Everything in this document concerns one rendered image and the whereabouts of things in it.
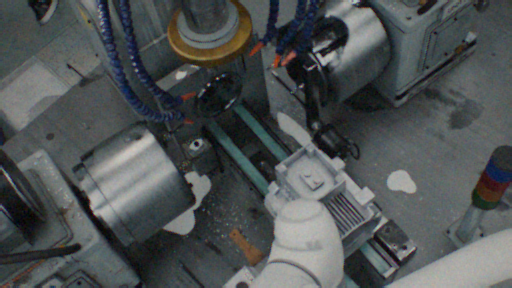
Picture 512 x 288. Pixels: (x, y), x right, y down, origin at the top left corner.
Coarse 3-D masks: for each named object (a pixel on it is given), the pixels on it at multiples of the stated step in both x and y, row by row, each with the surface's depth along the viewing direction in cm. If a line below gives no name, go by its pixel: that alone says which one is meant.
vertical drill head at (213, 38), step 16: (192, 0) 109; (208, 0) 110; (224, 0) 114; (176, 16) 124; (192, 16) 113; (208, 16) 113; (224, 16) 116; (240, 16) 122; (176, 32) 121; (192, 32) 118; (208, 32) 117; (224, 32) 117; (240, 32) 120; (176, 48) 119; (192, 48) 119; (208, 48) 118; (224, 48) 118; (240, 48) 119; (192, 64) 120; (208, 64) 119
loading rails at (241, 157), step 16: (240, 112) 160; (256, 112) 158; (208, 128) 158; (240, 128) 167; (256, 128) 157; (224, 144) 155; (256, 144) 162; (272, 144) 154; (224, 160) 159; (240, 160) 152; (256, 160) 165; (272, 160) 157; (224, 176) 162; (240, 176) 152; (256, 176) 150; (256, 192) 147; (256, 208) 155; (272, 224) 154; (368, 240) 138; (352, 256) 144; (368, 256) 136; (384, 256) 135; (352, 272) 144; (368, 272) 142; (384, 272) 134
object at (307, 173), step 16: (288, 160) 126; (304, 160) 128; (320, 160) 128; (288, 176) 127; (304, 176) 125; (320, 176) 125; (336, 176) 123; (288, 192) 126; (304, 192) 124; (320, 192) 124; (336, 192) 123
